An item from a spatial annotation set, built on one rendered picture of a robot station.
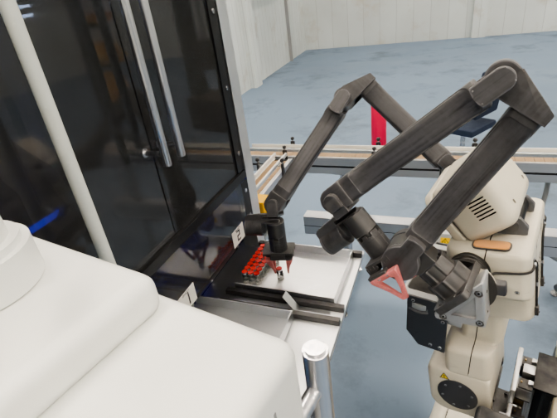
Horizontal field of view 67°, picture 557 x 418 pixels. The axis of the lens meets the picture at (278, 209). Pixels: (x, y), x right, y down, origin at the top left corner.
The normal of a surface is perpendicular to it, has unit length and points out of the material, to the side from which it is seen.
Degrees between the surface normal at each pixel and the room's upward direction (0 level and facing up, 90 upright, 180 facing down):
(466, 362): 90
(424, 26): 90
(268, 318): 0
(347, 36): 90
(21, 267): 90
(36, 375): 56
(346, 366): 0
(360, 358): 0
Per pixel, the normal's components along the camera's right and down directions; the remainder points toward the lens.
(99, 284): -0.12, -0.87
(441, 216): -0.41, 0.36
